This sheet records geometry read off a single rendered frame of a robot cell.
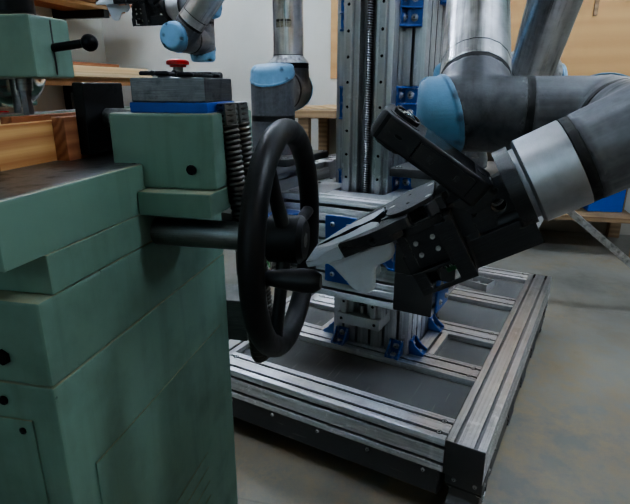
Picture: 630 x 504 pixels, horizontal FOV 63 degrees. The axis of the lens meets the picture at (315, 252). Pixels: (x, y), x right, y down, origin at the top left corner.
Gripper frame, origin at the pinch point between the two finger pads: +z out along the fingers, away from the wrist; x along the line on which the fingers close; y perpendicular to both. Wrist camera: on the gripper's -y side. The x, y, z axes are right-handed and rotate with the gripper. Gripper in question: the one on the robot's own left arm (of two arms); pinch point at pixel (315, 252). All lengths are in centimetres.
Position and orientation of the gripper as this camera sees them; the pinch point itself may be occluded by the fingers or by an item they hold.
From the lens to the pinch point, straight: 51.3
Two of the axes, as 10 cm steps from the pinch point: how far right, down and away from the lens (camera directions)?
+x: 2.4, -3.5, 9.0
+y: 4.8, 8.5, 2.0
